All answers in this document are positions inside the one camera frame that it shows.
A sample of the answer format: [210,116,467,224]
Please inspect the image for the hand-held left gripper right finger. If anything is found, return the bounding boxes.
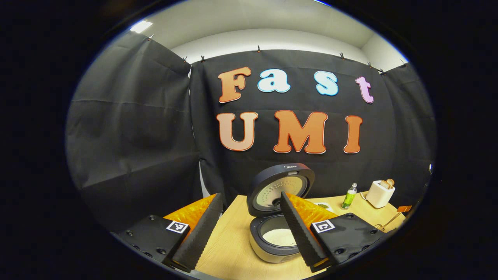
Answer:
[280,191,386,273]

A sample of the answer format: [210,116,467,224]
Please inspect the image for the small ceiling light panel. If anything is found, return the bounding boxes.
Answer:
[130,20,153,33]

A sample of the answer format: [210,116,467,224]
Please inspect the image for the white rice heap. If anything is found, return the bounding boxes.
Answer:
[263,229,298,247]

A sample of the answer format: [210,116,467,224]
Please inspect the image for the dark grey rice cooker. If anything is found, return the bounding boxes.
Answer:
[246,163,316,264]

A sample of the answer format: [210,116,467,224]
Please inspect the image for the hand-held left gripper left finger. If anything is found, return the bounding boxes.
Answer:
[113,192,225,273]

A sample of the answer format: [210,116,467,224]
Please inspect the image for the row of black cloth clips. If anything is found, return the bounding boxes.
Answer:
[146,34,407,75]

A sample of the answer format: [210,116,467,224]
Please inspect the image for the black backdrop cloth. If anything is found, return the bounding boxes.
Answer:
[65,33,437,230]

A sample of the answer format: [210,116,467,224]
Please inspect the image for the white toaster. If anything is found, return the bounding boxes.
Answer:
[366,180,396,209]

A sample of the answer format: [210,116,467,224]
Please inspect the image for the green drink bottle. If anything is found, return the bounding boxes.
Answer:
[341,183,358,210]

